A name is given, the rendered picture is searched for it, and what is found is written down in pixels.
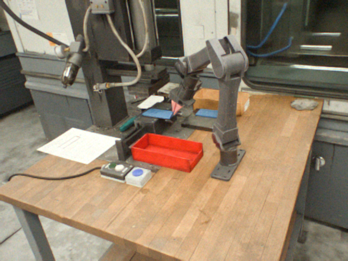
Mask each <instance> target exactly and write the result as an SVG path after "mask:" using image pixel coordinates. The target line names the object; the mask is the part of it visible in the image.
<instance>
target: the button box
mask: <svg viewBox="0 0 348 261"><path fill-rule="evenodd" d="M111 163H115V164H116V165H123V167H124V168H123V170H120V171H118V170H116V167H115V168H114V169H109V164H111ZM97 169H100V174H101V177H103V178H107V179H111V180H115V181H118V182H122V183H124V182H125V181H126V179H125V176H126V175H127V174H128V173H129V172H131V171H132V170H133V166H132V165H127V164H123V163H118V162H115V161H110V162H109V163H108V164H106V165H102V166H97V167H95V168H93V169H91V170H88V171H86V172H83V173H79V174H78V175H73V176H67V177H42V176H35V175H29V174H26V173H16V174H13V175H11V176H10V177H9V179H8V181H10V180H11V178H12V177H13V176H18V175H22V176H29V177H35V178H42V179H68V178H74V177H79V176H83V175H86V174H87V173H89V172H91V171H94V170H97Z"/></svg>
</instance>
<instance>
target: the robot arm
mask: <svg viewBox="0 0 348 261"><path fill-rule="evenodd" d="M228 44H229V45H228ZM229 46H230V47H229ZM230 49H231V50H230ZM231 53H232V54H231ZM209 64H211V65H212V69H213V72H214V74H215V76H216V77H217V79H218V81H219V109H218V114H217V119H216V123H214V124H213V133H212V140H213V143H214V144H215V145H216V147H217V148H218V149H219V150H220V159H219V162H218V164H217V165H216V166H215V167H214V170H213V171H212V172H211V174H210V177H211V178H212V179H218V180H221V181H226V182H228V181H230V179H231V178H232V177H233V174H234V173H235V171H236V169H237V167H238V165H239V163H240V162H241V161H242V159H243V157H244V155H245V153H246V150H245V149H242V148H238V147H237V146H239V145H241V140H240V138H239V134H238V129H239V128H238V127H237V117H236V112H237V98H238V89H239V87H240V83H241V79H242V77H243V76H244V72H245V71H247V69H248V58H247V55H246V54H245V52H244V51H243V49H242V47H241V46H240V43H239V42H238V41H237V39H236V38H235V36H234V35H233V34H232V35H226V36H224V37H223V39H217V38H214V39H209V40H206V47H204V48H202V49H201V50H200V51H199V52H196V53H194V54H192V55H188V56H184V57H179V58H177V62H176V63H175V70H176V71H177V72H178V74H179V76H180V77H181V78H183V81H182V82H181V84H180V85H179V87H176V88H174V89H172V90H171V91H170V92H169V96H168V98H170V99H171V100H172V101H171V104H172V108H173V110H172V112H173V111H175V112H174V114H176V113H177V112H178V111H179V110H180V109H181V108H182V107H183V106H184V105H186V106H187V108H188V107H190V106H191V105H193V104H194V103H195V100H194V98H193V97H194V95H195V93H196V91H197V89H199V88H200V86H201V85H202V83H203V81H201V80H200V77H199V75H198V73H202V72H203V70H204V69H205V68H207V66H208V65H209Z"/></svg>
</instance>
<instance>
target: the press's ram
mask: <svg viewBox="0 0 348 261"><path fill-rule="evenodd" d="M153 63H154V62H153ZM143 64H144V65H141V77H140V79H139V81H137V83H135V84H134V85H129V86H127V89H128V94H129V95H134V98H135V99H137V98H139V96H145V97H150V96H151V95H153V94H154V93H156V92H157V91H158V90H159V89H160V88H162V87H163V86H165V85H166V84H168V83H169V82H170V75H169V73H167V68H166V67H154V66H153V64H152V65H150V64H149V63H143ZM106 71H107V74H109V75H116V76H123V77H135V78H136V77H137V75H138V69H137V66H136V65H130V64H116V65H113V66H111V67H109V68H108V69H106Z"/></svg>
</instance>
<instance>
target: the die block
mask: <svg viewBox="0 0 348 261"><path fill-rule="evenodd" d="M170 119H174V120H176V121H177V117H176V116H174V117H172V118H170ZM140 124H143V125H145V128H146V131H147V132H145V133H144V134H143V135H142V136H141V137H143V136H144V135H145V134H146V133H153V134H156V135H162V134H163V133H164V132H163V128H162V125H164V126H170V125H169V124H166V123H159V121H158V122H157V123H156V124H155V125H154V126H153V125H149V124H145V123H140Z"/></svg>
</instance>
